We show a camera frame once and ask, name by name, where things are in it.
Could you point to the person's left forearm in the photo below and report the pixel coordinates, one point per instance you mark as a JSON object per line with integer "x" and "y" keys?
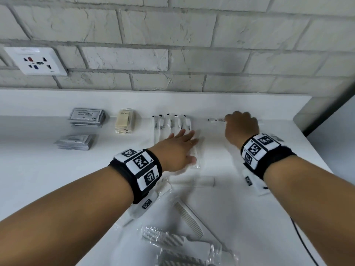
{"x": 61, "y": 218}

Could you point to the white wall socket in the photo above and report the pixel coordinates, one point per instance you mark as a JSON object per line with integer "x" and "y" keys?
{"x": 36, "y": 62}

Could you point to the person's right hand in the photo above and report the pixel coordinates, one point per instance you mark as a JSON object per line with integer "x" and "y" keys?
{"x": 241, "y": 127}

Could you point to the group of white combs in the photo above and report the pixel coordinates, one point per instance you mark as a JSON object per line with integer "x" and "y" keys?
{"x": 188, "y": 218}

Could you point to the white countertop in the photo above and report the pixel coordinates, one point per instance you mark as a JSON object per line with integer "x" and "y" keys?
{"x": 33, "y": 168}

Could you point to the row of toothbrushes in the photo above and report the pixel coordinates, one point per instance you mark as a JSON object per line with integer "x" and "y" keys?
{"x": 169, "y": 124}

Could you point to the stack of toothpaste sachets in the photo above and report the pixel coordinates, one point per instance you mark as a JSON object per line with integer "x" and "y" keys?
{"x": 76, "y": 142}

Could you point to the stack of beige soap bars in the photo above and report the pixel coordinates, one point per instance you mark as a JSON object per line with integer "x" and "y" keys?
{"x": 124, "y": 121}

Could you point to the person's right forearm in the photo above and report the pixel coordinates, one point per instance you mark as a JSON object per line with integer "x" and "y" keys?
{"x": 319, "y": 207}

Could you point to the person's left hand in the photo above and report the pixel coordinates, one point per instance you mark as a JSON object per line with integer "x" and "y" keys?
{"x": 174, "y": 152}

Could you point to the black marker wristband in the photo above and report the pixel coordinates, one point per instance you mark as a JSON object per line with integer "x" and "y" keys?
{"x": 277, "y": 160}
{"x": 124, "y": 174}

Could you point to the stack of shampoo sachets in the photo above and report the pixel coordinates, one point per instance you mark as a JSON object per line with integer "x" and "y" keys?
{"x": 86, "y": 116}

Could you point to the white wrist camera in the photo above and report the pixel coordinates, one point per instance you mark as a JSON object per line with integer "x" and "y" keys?
{"x": 144, "y": 205}
{"x": 258, "y": 185}

